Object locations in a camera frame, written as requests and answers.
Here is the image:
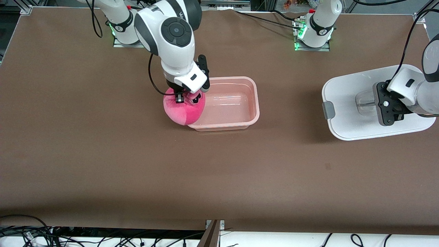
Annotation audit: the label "pink round plush toy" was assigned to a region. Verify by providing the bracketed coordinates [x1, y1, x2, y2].
[163, 86, 206, 126]

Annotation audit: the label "white box lid grey clips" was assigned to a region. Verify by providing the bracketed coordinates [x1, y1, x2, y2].
[322, 64, 437, 141]

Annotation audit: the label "pink translucent plastic box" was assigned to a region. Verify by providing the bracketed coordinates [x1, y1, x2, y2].
[187, 76, 260, 132]

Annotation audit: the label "brown table cover sheet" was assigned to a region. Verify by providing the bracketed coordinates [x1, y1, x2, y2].
[0, 7, 439, 235]

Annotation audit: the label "brown wooden beam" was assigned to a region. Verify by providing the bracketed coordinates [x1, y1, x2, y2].
[197, 220, 221, 247]

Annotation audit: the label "colourful small items heap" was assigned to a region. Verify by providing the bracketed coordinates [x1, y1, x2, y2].
[283, 0, 319, 9]

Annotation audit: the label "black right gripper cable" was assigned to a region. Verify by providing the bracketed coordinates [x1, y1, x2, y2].
[148, 53, 174, 96]

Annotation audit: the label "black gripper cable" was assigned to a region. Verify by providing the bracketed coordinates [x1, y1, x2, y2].
[391, 0, 439, 82]
[148, 53, 174, 96]

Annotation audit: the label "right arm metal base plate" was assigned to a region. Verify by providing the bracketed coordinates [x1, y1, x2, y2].
[113, 36, 149, 48]

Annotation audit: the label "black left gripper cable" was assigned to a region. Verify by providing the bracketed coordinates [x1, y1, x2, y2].
[391, 0, 439, 82]

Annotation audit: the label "grey metal frame piece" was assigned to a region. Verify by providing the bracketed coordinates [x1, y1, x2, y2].
[200, 0, 251, 11]

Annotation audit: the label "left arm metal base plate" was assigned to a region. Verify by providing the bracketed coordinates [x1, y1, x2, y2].
[294, 17, 331, 52]

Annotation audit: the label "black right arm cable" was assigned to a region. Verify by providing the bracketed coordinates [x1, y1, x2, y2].
[85, 0, 103, 38]

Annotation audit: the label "long black base cable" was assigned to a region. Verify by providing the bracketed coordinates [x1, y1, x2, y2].
[235, 10, 302, 31]

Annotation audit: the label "short black base cable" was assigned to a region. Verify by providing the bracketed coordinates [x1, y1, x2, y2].
[273, 10, 300, 22]

